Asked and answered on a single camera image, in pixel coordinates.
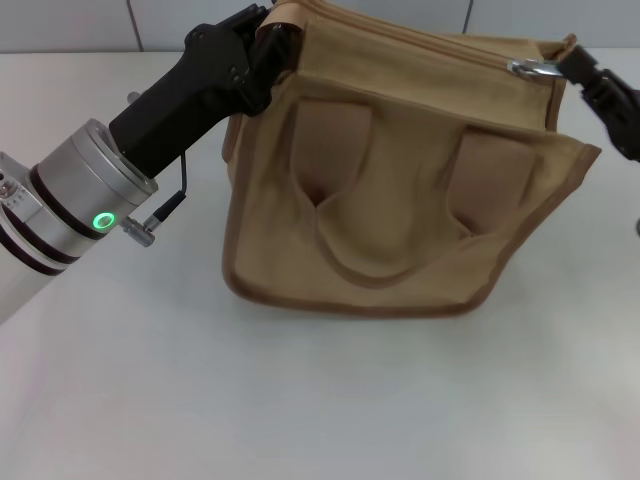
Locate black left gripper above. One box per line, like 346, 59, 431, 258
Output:
107, 4, 303, 181

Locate silver metal zipper pull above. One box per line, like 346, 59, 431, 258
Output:
507, 56, 567, 81

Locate khaki canvas food bag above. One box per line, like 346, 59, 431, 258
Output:
221, 0, 603, 320

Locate black cable with silver connectors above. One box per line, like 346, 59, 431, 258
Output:
124, 152, 189, 237

